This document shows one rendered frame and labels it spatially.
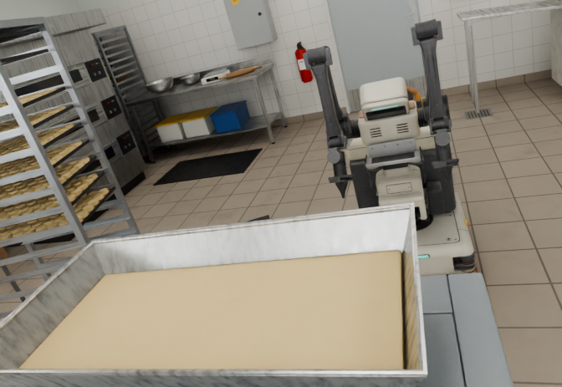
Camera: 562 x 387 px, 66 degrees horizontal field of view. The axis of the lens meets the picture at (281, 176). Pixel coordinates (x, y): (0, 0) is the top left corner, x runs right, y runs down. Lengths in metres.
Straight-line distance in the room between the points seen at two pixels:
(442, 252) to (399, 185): 0.41
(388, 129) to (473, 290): 1.50
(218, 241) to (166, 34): 5.85
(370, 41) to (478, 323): 5.20
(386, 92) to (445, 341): 1.54
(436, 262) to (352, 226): 1.77
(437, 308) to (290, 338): 0.23
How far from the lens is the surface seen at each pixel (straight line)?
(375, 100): 2.03
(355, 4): 5.67
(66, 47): 5.19
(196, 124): 5.87
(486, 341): 0.63
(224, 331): 0.58
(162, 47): 6.54
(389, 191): 2.26
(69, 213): 2.04
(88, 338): 0.70
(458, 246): 2.38
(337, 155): 1.84
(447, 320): 0.65
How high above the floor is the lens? 1.62
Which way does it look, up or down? 22 degrees down
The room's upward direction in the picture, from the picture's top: 16 degrees counter-clockwise
